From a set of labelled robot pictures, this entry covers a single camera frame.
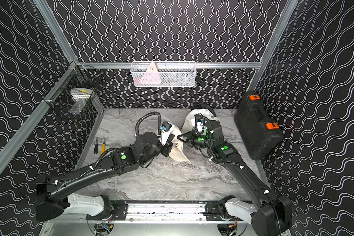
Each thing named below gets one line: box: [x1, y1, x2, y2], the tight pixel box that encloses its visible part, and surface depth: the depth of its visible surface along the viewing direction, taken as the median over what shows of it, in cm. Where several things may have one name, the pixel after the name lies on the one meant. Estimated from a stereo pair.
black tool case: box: [233, 90, 284, 160], surface depth 85 cm
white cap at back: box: [181, 104, 220, 135], surface depth 98 cm
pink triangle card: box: [140, 61, 162, 85], surface depth 92 cm
